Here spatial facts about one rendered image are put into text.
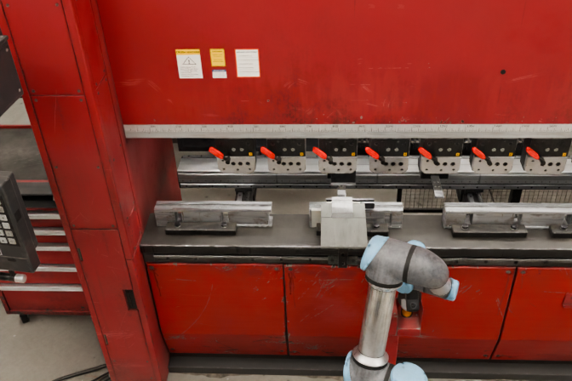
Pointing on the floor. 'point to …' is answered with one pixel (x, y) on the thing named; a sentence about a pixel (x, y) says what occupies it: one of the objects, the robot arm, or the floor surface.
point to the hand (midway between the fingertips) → (407, 310)
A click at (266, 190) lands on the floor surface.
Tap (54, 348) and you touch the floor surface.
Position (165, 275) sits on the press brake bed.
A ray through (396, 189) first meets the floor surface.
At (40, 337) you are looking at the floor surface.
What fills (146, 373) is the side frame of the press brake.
